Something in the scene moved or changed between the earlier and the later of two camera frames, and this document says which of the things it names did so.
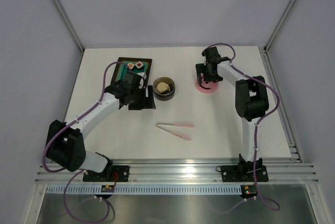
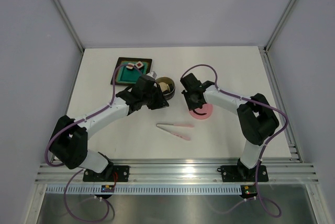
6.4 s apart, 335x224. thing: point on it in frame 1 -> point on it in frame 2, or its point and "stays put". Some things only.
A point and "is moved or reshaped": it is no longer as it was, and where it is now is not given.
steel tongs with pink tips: x=181 y=125 stays put
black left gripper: x=148 y=103 -> x=160 y=102
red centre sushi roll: x=139 y=64 stays put
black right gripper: x=200 y=68 -> x=191 y=106
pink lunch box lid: x=206 y=88 is moved or reshaped
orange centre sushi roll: x=130 y=65 stays put
